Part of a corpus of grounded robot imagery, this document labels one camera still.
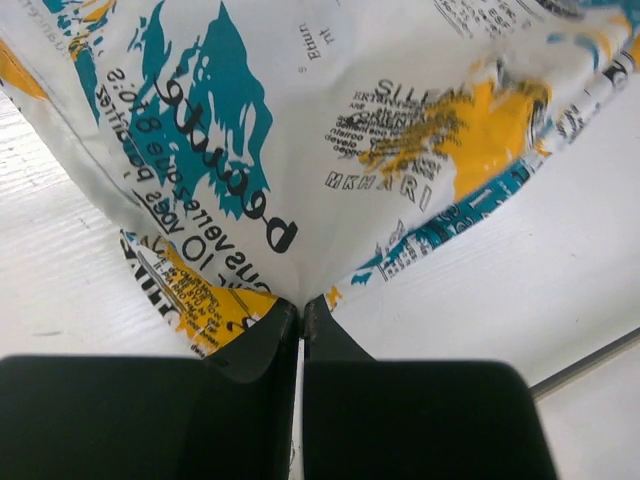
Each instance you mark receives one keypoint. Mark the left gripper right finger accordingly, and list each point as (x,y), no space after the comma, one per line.
(364,418)

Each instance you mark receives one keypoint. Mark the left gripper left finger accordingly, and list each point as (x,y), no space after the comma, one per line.
(227,416)

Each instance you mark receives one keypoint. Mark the patterned white yellow teal shorts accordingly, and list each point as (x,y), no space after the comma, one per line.
(338,151)

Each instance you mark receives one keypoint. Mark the aluminium table edge rail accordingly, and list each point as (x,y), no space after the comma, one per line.
(585,365)

